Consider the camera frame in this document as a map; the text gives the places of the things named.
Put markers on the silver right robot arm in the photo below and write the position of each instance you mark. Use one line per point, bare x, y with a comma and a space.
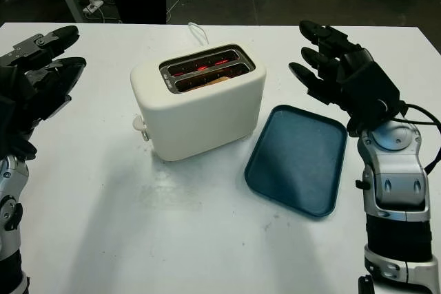
396, 177

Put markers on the brown toast slice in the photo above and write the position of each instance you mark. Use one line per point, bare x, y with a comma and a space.
217, 81

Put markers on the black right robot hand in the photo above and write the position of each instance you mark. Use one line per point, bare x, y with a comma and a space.
327, 77

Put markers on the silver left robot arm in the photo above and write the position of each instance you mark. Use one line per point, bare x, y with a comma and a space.
10, 239

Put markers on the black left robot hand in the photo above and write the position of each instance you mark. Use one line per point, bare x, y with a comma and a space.
20, 101

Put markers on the dark blue plastic tray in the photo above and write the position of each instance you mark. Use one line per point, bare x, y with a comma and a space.
296, 163

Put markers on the white power strip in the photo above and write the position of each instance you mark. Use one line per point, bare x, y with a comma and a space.
92, 6

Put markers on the white two-slot toaster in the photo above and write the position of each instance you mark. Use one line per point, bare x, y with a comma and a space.
200, 118

